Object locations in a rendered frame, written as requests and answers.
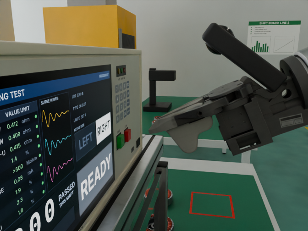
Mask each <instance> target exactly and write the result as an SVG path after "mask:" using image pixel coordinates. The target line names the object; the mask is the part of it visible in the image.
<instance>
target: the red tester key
mask: <svg viewBox="0 0 308 231"><path fill-rule="evenodd" d="M130 139H131V129H126V130H125V142H129V141H130Z"/></svg>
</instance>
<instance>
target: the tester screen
mask: <svg viewBox="0 0 308 231"><path fill-rule="evenodd" d="M110 112H111V105H110V71H103V72H97V73H92V74H86V75H80V76H75V77H68V78H63V79H57V80H51V81H46V82H39V83H33V84H28V85H22V86H17V87H11V88H4V89H0V231H14V230H15V229H16V228H17V227H18V226H19V225H20V224H21V223H22V222H23V221H24V220H25V219H26V218H27V217H29V216H30V215H31V214H32V213H33V212H34V211H35V210H36V209H37V208H38V207H39V206H41V205H42V204H43V203H44V202H45V201H46V200H47V199H48V198H49V197H50V196H52V195H53V194H54V193H55V199H56V209H57V218H56V219H55V220H54V221H53V222H52V223H51V224H50V225H49V226H48V227H47V229H46V230H45V231H52V230H53V229H54V228H55V227H56V225H57V224H58V223H59V222H60V221H61V220H62V218H63V217H64V216H65V215H66V214H67V213H68V212H69V210H70V209H71V208H72V207H73V206H74V215H75V220H74V221H73V222H72V224H71V225H70V226H69V228H68V229H67V230H66V231H73V230H74V229H75V228H76V226H77V225H78V223H79V222H80V221H81V219H82V218H83V217H84V215H85V214H86V213H87V212H88V210H89V209H90V208H91V206H92V205H93V204H94V202H95V201H96V200H97V198H98V197H99V196H100V194H101V193H102V192H103V190H104V189H105V188H106V186H107V185H108V184H109V182H110V181H111V180H112V178H113V175H112V176H111V178H110V179H109V180H108V181H107V182H106V184H105V185H104V186H103V188H102V189H101V190H100V192H99V193H98V194H97V196H96V197H95V198H94V199H93V201H92V202H91V203H90V205H89V206H88V207H87V208H86V209H85V211H84V212H83V214H82V215H81V216H80V214H79V200H78V187H77V173H78V172H79V171H80V170H81V169H82V168H83V167H84V166H85V165H86V164H87V163H88V162H90V161H91V160H92V159H93V158H94V157H95V156H96V155H97V154H98V153H99V152H100V151H102V150H103V149H104V148H105V147H106V146H107V145H108V144H109V143H110V142H111V141H112V130H111V134H110V135H108V136H107V137H106V138H105V139H104V140H102V141H101V142H100V143H99V144H98V145H96V146H95V147H94V148H93V149H92V150H90V151H89V152H88V153H87V154H85V155H84V156H83V157H82V158H81V159H80V160H79V161H76V148H75V135H74V134H75V133H76V132H78V131H80V130H82V129H83V128H85V127H86V126H88V125H90V124H91V123H93V122H95V121H96V120H98V119H99V118H101V117H103V116H105V115H106V114H108V113H110ZM110 122H111V118H110Z"/></svg>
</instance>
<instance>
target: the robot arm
mask: <svg viewBox="0 0 308 231"><path fill-rule="evenodd" d="M202 39H203V40H204V41H205V42H206V43H205V44H206V47H207V48H208V50H209V51H210V52H211V53H213V54H216V55H221V54H222V55H223V56H225V57H226V58H227V59H229V60H230V61H231V62H233V63H234V64H235V65H237V66H238V67H239V68H241V69H242V70H244V71H245V72H246V73H247V74H248V75H250V76H251V77H253V78H254V79H255V80H257V81H258V82H259V83H261V84H262V85H263V86H265V87H266V89H265V88H263V87H262V86H260V85H259V84H258V83H256V82H255V81H254V80H252V79H251V78H249V77H247V76H243V77H242V78H241V79H240V80H235V81H233V82H230V83H227V84H225V85H222V86H220V87H218V88H215V89H214V90H212V91H210V92H209V93H208V94H206V95H203V96H201V97H199V98H196V99H194V100H192V101H190V102H188V103H186V104H184V105H182V106H180V107H178V108H176V109H174V110H172V111H170V112H168V113H167V114H165V115H163V116H161V117H159V118H157V119H156V121H155V122H154V123H153V125H152V126H151V127H150V128H149V130H148V132H149V133H150V134H153V133H158V132H162V131H166V132H167V133H168V134H169V135H170V136H171V138H172V139H173V140H174V141H175V143H176V144H177V145H178V146H179V148H180V149H181V150H182V151H183V152H185V153H188V154H189V153H192V152H194V151H196V150H197V147H198V136H199V134H200V133H202V132H204V131H207V130H209V129H210V128H211V127H212V125H213V119H212V116H213V115H215V116H216V118H217V120H218V123H219V126H218V127H219V130H220V133H221V135H222V137H223V139H224V141H226V143H227V145H228V148H229V150H230V151H231V152H232V155H233V156H234V155H237V154H241V153H244V152H246V151H249V150H252V149H255V148H258V147H261V146H264V145H267V144H269V143H272V142H273V139H272V137H275V136H277V135H280V134H283V133H285V132H289V131H292V130H294V129H297V128H300V127H303V126H306V125H308V47H306V48H304V49H302V50H299V51H297V52H295V53H294V55H291V56H289V57H287V58H284V59H282V60H280V71H279V70H278V69H277V68H275V67H274V66H273V65H271V64H270V63H269V62H268V61H266V60H265V59H263V58H262V57H261V56H259V55H258V54H257V53H255V52H254V51H253V50H251V49H250V48H249V47H247V46H246V45H245V44H243V43H242V42H241V41H239V40H238V39H237V38H235V36H234V33H233V32H232V30H231V29H230V28H228V27H227V26H223V25H218V24H217V23H211V24H210V25H209V26H208V28H207V29H206V30H205V32H204V33H203V35H202ZM284 90H286V93H285V94H284V95H282V92H283V91H284ZM255 143H256V145H254V144H255ZM248 145H250V147H247V148H244V149H241V150H240V148H243V147H246V146H248Z"/></svg>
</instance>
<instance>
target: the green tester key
mask: <svg viewBox="0 0 308 231"><path fill-rule="evenodd" d="M124 145H125V144H124V134H120V135H119V136H118V137H117V148H118V149H121V148H122V147H123V146H124Z"/></svg>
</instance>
